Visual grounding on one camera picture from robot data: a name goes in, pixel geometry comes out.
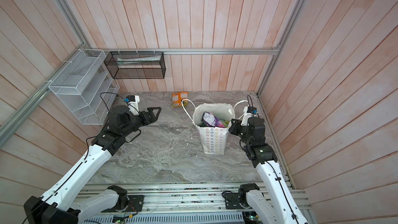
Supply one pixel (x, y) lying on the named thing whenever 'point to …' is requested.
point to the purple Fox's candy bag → (208, 119)
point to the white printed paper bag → (214, 139)
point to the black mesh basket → (136, 65)
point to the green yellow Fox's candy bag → (225, 123)
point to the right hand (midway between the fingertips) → (231, 118)
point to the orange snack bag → (176, 98)
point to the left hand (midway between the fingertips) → (156, 113)
